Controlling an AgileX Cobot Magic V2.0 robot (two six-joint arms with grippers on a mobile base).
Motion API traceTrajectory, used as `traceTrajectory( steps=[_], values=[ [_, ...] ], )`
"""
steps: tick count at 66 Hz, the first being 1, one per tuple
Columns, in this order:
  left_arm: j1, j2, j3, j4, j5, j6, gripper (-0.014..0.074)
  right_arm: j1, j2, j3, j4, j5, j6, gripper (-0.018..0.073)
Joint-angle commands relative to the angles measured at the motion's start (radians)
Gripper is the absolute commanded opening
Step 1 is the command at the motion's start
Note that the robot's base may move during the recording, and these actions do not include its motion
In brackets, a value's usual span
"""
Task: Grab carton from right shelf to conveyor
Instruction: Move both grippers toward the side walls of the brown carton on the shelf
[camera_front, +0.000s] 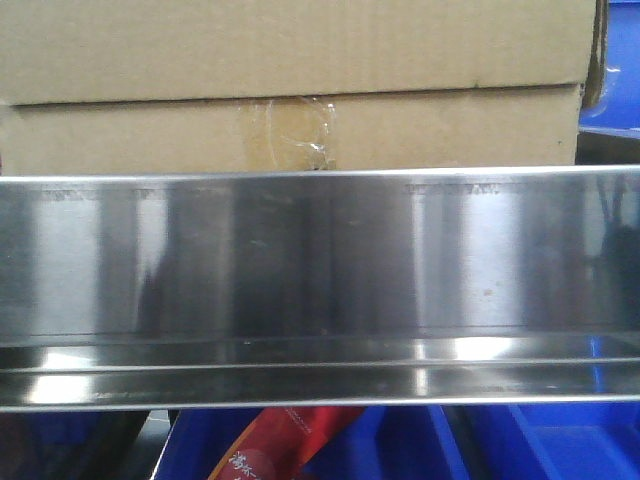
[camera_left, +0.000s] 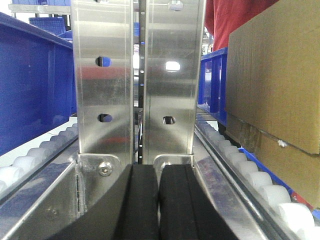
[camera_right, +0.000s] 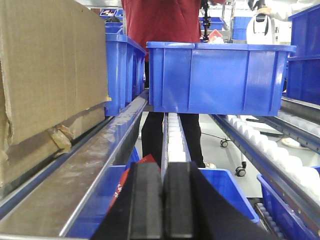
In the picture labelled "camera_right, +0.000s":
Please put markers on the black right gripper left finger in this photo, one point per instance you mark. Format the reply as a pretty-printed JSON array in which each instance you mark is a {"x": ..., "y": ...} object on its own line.
[{"x": 143, "y": 221}]

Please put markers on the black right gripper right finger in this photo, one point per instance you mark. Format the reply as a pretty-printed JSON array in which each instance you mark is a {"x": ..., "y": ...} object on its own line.
[{"x": 195, "y": 210}]

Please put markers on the brown cardboard carton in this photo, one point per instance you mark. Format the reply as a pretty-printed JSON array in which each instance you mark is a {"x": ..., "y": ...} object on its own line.
[{"x": 53, "y": 80}]

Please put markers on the blue lower bin centre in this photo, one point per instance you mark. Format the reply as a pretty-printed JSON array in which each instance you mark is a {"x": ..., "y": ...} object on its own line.
[{"x": 98, "y": 204}]

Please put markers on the black caster wheel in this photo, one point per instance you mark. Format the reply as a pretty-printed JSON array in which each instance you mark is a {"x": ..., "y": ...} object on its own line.
[{"x": 240, "y": 171}]

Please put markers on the white roller track centre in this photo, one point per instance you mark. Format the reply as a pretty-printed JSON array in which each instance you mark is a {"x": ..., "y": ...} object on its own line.
[{"x": 174, "y": 144}]

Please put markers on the white roller track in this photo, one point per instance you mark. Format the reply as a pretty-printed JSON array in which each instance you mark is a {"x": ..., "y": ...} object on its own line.
[
  {"x": 266, "y": 154},
  {"x": 299, "y": 120},
  {"x": 174, "y": 144}
]

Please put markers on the blue lower bin right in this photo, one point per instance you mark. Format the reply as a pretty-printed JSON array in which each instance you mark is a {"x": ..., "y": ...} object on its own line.
[{"x": 282, "y": 212}]

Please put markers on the blue plastic bin centre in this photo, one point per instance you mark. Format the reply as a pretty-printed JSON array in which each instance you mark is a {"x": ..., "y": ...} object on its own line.
[{"x": 218, "y": 79}]

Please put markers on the blue plastic bin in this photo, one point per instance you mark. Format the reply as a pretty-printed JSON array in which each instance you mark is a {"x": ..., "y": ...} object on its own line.
[
  {"x": 303, "y": 78},
  {"x": 125, "y": 72},
  {"x": 218, "y": 79}
]

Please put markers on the white roller track far right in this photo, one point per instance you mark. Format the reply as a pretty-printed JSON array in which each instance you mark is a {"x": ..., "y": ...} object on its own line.
[{"x": 299, "y": 120}]

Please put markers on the blue plastic bin left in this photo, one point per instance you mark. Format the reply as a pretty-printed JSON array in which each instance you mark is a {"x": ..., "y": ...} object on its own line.
[{"x": 125, "y": 72}]

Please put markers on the blue plastic bin right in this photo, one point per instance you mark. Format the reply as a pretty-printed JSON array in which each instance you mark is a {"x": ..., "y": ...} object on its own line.
[{"x": 303, "y": 78}]

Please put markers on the person in red top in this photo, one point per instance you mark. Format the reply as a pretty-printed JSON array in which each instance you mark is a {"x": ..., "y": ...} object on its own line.
[{"x": 166, "y": 21}]

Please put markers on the steel shelf rail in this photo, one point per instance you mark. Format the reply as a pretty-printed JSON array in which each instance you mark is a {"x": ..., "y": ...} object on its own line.
[{"x": 47, "y": 207}]

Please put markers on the black camera stand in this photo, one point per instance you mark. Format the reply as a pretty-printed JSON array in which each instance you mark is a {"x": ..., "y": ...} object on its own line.
[{"x": 206, "y": 20}]

